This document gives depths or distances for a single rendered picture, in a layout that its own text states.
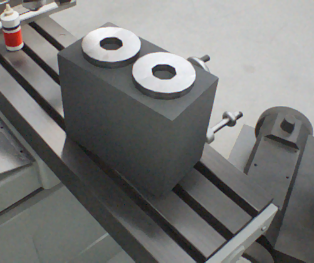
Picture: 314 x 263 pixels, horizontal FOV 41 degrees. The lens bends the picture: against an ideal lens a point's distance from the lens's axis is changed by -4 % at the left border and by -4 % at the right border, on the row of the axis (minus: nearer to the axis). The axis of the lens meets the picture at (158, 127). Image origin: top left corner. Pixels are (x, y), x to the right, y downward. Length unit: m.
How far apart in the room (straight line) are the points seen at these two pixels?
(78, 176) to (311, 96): 1.94
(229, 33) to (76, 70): 2.23
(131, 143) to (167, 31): 2.13
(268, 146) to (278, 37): 1.66
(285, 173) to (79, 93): 0.76
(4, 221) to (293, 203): 0.76
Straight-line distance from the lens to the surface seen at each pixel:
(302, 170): 1.34
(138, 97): 0.59
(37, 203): 0.99
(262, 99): 2.39
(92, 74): 0.63
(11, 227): 1.00
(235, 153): 1.54
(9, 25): 0.97
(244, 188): 0.75
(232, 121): 1.44
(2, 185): 0.90
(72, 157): 0.77
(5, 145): 0.90
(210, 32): 2.81
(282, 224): 1.20
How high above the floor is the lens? 1.54
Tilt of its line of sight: 47 degrees down
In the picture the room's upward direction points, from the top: 6 degrees clockwise
